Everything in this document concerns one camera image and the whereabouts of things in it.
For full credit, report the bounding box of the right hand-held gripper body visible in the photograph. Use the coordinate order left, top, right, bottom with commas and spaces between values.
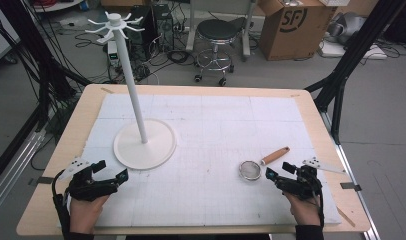
276, 157, 347, 202

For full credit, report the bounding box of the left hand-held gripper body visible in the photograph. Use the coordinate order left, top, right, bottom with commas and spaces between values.
59, 158, 121, 203

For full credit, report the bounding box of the wooden-handled metal mesh strainer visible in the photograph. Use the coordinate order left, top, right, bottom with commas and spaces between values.
238, 145, 291, 182

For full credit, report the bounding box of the white hook stand rack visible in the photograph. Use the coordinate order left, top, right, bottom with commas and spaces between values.
84, 10, 178, 171

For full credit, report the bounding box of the person's right hand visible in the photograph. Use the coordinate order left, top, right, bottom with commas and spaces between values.
283, 191, 322, 228

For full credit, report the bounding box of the person's left hand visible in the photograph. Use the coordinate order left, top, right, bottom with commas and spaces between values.
68, 195, 111, 234

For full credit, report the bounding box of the black tape strip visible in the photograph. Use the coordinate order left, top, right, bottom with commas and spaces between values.
339, 181, 363, 192
27, 176, 56, 187

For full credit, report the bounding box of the white grid mat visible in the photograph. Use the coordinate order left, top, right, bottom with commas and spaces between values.
59, 92, 343, 228

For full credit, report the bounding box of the small bench power supply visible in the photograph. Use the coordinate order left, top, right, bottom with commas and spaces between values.
106, 40, 121, 68

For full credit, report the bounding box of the brown cardboard box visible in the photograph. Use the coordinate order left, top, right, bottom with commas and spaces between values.
258, 0, 339, 62

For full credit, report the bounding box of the black computer tower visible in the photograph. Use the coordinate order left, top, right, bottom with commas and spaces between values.
128, 3, 175, 52

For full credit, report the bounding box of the grey bag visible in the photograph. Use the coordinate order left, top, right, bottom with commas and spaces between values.
327, 12, 368, 46

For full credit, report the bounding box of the black round swivel stool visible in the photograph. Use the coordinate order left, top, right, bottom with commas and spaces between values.
192, 17, 247, 87

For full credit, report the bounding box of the white round table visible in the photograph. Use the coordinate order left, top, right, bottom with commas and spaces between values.
33, 0, 84, 14

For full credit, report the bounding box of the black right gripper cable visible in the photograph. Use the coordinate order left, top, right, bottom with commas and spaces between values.
313, 186, 326, 228

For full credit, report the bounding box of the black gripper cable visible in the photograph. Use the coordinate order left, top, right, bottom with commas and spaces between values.
51, 169, 71, 240
313, 186, 326, 228

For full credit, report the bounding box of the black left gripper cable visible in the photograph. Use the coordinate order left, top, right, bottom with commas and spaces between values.
51, 169, 71, 240

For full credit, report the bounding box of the aluminium rail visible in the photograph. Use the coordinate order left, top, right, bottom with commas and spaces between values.
320, 111, 381, 240
0, 127, 47, 218

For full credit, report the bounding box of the black metal frame strut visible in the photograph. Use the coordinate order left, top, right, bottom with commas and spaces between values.
0, 0, 93, 132
304, 0, 406, 146

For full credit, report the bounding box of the coiled black cable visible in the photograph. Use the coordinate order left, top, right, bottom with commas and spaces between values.
166, 49, 193, 66

